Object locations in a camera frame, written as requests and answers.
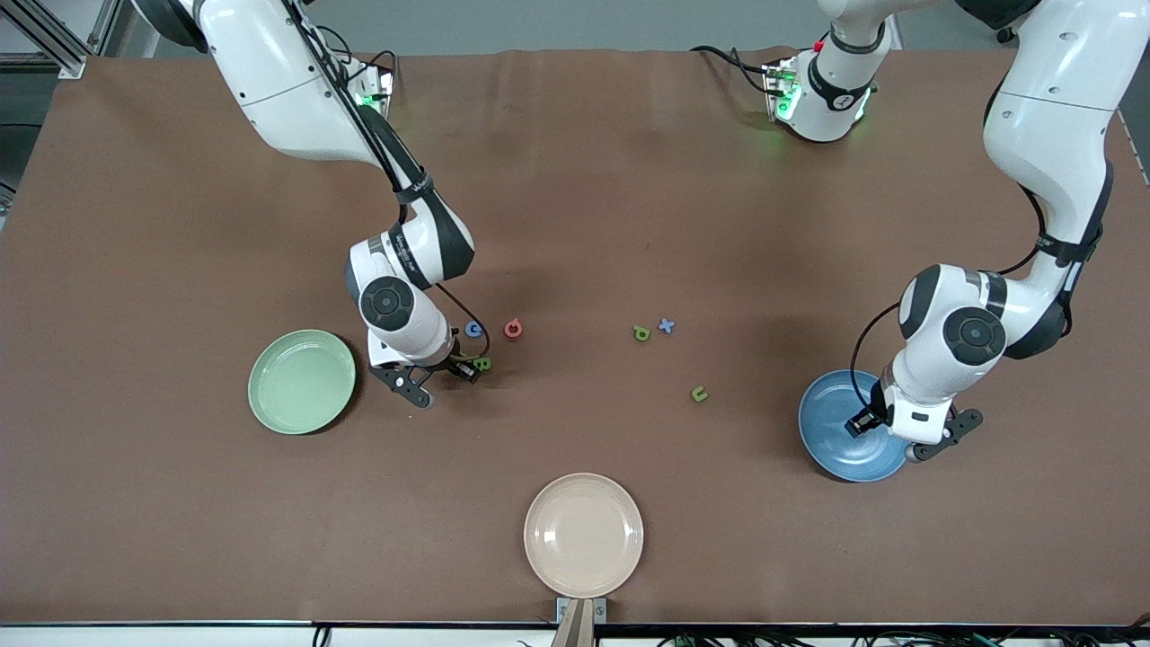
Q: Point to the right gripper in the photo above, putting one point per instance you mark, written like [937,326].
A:
[452,363]

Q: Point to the aluminium frame profile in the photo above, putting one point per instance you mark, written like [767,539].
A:
[27,63]

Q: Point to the blue capital letter C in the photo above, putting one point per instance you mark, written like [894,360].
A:
[469,329]

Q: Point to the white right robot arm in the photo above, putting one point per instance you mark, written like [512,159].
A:
[269,81]

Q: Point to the red capital letter Q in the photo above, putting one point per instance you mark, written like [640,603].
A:
[507,329]

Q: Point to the metal mounting bracket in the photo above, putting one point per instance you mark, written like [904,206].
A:
[600,609]

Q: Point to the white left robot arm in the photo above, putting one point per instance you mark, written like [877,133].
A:
[1042,135]

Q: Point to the silver base connector box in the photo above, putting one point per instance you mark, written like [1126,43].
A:
[382,90]
[777,81]

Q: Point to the green plate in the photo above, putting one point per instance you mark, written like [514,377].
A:
[301,382]

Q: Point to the blue plate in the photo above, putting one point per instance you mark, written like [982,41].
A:
[835,449]

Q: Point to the beige plate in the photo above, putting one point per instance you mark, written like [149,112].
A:
[584,535]

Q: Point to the white table edge rail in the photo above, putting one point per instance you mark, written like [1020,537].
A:
[180,636]

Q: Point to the beige camera post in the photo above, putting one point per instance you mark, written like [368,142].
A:
[575,629]

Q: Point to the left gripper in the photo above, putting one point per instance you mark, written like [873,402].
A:
[865,419]

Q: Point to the brown table mat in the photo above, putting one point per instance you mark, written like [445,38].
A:
[575,225]

